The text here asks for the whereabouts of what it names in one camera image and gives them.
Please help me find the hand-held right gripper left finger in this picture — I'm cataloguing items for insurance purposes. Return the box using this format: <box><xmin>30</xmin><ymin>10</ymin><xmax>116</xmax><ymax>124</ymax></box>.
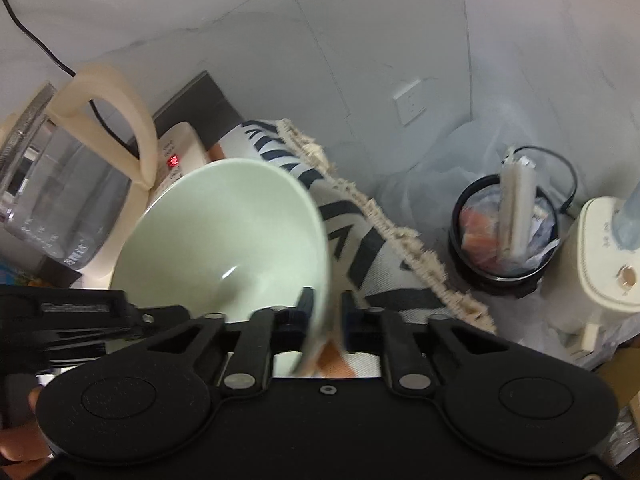
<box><xmin>144</xmin><ymin>287</ymin><xmax>315</xmax><ymax>392</ymax></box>

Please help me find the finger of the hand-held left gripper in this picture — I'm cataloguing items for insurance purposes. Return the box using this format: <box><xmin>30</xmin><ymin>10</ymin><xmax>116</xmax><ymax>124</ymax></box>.
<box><xmin>42</xmin><ymin>290</ymin><xmax>192</xmax><ymax>350</ymax></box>

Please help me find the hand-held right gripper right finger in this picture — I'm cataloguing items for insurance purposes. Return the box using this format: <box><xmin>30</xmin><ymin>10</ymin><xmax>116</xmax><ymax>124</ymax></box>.
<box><xmin>341</xmin><ymin>292</ymin><xmax>506</xmax><ymax>395</ymax></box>

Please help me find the pale green bowl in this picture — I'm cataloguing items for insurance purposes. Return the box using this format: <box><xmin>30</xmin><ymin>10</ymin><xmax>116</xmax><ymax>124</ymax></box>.
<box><xmin>110</xmin><ymin>158</ymin><xmax>331</xmax><ymax>377</ymax></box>

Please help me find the person's left hand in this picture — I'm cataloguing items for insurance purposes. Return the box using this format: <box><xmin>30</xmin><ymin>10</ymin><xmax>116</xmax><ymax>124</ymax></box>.
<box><xmin>0</xmin><ymin>385</ymin><xmax>52</xmax><ymax>466</ymax></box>

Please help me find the patterned black and white tablecloth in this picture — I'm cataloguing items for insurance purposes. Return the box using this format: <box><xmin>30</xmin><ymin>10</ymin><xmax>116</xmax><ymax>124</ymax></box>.
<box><xmin>220</xmin><ymin>119</ymin><xmax>498</xmax><ymax>378</ymax></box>

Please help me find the black trash bin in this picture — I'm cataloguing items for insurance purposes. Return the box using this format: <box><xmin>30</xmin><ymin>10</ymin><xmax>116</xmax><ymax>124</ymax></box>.
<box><xmin>448</xmin><ymin>176</ymin><xmax>560</xmax><ymax>295</ymax></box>

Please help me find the translucent plastic bag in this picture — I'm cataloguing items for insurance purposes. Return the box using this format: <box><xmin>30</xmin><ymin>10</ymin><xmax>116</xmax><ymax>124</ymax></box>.
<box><xmin>380</xmin><ymin>120</ymin><xmax>561</xmax><ymax>286</ymax></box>

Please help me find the cream kettle base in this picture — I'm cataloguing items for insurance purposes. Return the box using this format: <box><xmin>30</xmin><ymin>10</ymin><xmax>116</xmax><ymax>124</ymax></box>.
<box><xmin>82</xmin><ymin>121</ymin><xmax>211</xmax><ymax>283</ymax></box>

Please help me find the white power strip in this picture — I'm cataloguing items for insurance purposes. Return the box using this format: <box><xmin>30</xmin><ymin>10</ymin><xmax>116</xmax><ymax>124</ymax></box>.
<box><xmin>499</xmin><ymin>147</ymin><xmax>537</xmax><ymax>261</ymax></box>

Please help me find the cream countertop appliance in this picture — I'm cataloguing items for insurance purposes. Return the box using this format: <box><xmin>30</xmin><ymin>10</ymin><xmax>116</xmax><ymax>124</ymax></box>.
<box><xmin>552</xmin><ymin>196</ymin><xmax>640</xmax><ymax>361</ymax></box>

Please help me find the glass kettle with cream handle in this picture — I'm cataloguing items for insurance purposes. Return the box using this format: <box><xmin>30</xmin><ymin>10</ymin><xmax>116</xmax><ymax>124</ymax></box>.
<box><xmin>0</xmin><ymin>62</ymin><xmax>160</xmax><ymax>281</ymax></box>

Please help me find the white wall socket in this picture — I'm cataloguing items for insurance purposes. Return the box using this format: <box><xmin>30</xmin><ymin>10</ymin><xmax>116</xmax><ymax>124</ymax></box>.
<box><xmin>392</xmin><ymin>78</ymin><xmax>427</xmax><ymax>127</ymax></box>

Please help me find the black looped cable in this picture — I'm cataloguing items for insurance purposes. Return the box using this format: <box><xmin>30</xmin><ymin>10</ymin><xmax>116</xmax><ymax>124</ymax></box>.
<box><xmin>510</xmin><ymin>146</ymin><xmax>580</xmax><ymax>216</ymax></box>

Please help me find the black kettle power cable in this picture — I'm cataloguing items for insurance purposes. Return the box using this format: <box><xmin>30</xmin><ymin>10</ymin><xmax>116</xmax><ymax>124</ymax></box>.
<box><xmin>0</xmin><ymin>0</ymin><xmax>140</xmax><ymax>157</ymax></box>

